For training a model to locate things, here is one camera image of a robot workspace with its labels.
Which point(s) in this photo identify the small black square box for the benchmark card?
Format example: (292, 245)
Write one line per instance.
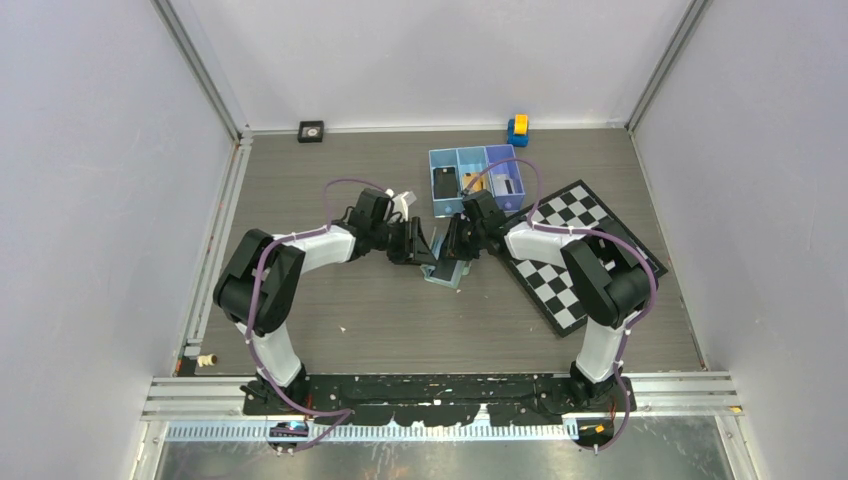
(311, 131)

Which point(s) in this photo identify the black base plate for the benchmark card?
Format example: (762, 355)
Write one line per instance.
(431, 400)

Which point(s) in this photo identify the mint green card holder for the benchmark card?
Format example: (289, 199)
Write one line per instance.
(446, 272)

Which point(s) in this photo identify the aluminium frame rail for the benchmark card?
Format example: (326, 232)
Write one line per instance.
(660, 394)

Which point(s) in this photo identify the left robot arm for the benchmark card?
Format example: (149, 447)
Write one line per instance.
(257, 288)

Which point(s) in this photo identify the card in purple compartment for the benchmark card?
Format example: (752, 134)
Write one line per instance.
(503, 185)

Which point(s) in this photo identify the blue three-compartment tray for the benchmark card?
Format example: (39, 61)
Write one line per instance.
(457, 171)

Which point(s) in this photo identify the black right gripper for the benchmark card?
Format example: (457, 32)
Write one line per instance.
(451, 248)

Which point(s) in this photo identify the orange card in tray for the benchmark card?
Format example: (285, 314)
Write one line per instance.
(473, 182)

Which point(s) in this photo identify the black card in tray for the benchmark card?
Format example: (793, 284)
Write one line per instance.
(445, 183)

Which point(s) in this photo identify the blue yellow toy block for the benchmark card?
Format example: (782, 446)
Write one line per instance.
(518, 131)

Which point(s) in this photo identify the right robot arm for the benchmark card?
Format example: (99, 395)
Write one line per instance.
(598, 365)

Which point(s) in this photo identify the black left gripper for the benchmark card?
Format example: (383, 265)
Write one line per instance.
(413, 249)

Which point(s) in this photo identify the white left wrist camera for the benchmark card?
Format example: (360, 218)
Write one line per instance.
(401, 201)

